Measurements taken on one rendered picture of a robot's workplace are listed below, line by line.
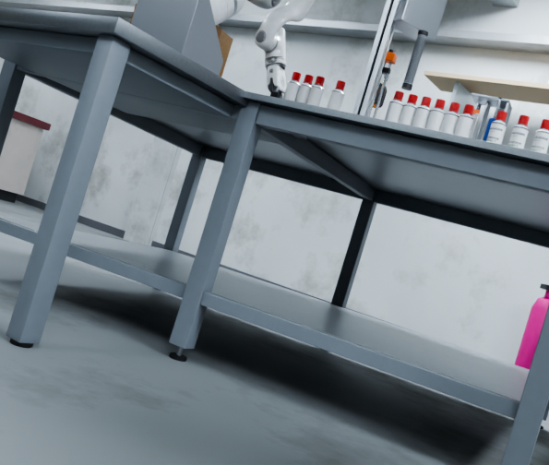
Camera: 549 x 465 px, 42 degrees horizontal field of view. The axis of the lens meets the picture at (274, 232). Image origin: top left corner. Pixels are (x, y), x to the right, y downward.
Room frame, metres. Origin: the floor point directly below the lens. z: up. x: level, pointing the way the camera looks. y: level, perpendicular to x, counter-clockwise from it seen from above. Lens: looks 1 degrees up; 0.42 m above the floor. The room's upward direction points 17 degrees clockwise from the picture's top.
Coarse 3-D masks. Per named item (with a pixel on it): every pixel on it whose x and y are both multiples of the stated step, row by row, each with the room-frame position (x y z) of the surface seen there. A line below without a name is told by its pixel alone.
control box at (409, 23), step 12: (408, 0) 2.44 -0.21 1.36; (420, 0) 2.46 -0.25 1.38; (432, 0) 2.49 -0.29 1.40; (444, 0) 2.52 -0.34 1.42; (396, 12) 2.47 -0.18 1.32; (408, 12) 2.45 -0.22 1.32; (420, 12) 2.47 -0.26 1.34; (432, 12) 2.50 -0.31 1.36; (396, 24) 2.50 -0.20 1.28; (408, 24) 2.46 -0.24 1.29; (420, 24) 2.48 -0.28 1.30; (432, 24) 2.51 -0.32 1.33; (432, 36) 2.51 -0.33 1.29
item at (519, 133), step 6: (522, 114) 2.40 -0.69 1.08; (522, 120) 2.40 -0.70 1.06; (528, 120) 2.40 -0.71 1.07; (516, 126) 2.40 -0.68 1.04; (522, 126) 2.39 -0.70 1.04; (516, 132) 2.40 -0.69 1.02; (522, 132) 2.39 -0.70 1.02; (528, 132) 2.40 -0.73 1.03; (510, 138) 2.41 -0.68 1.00; (516, 138) 2.39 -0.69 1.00; (522, 138) 2.39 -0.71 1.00; (510, 144) 2.40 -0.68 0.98; (516, 144) 2.39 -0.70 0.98; (522, 144) 2.39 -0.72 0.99
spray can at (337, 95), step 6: (336, 84) 2.70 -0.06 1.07; (342, 84) 2.68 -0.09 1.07; (336, 90) 2.68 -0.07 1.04; (342, 90) 2.69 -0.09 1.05; (330, 96) 2.69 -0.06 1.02; (336, 96) 2.67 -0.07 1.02; (342, 96) 2.68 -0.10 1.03; (330, 102) 2.68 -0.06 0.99; (336, 102) 2.67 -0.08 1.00; (330, 108) 2.68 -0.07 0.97; (336, 108) 2.68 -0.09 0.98
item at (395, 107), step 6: (396, 90) 2.59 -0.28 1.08; (396, 96) 2.58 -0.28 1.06; (402, 96) 2.59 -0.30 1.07; (390, 102) 2.58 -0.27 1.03; (396, 102) 2.57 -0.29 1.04; (390, 108) 2.58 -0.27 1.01; (396, 108) 2.57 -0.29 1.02; (390, 114) 2.57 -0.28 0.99; (396, 114) 2.57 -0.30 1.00; (390, 120) 2.57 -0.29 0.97; (396, 120) 2.57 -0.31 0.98
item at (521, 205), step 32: (256, 96) 2.09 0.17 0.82; (192, 128) 3.23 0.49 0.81; (384, 128) 1.94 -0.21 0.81; (416, 128) 1.89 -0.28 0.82; (288, 160) 3.31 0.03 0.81; (352, 160) 2.69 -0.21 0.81; (384, 160) 2.47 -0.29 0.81; (544, 160) 1.75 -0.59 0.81; (416, 192) 3.07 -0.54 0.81; (448, 192) 2.77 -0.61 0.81; (480, 192) 2.54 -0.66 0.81; (512, 192) 2.33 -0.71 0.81; (544, 224) 2.86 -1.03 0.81
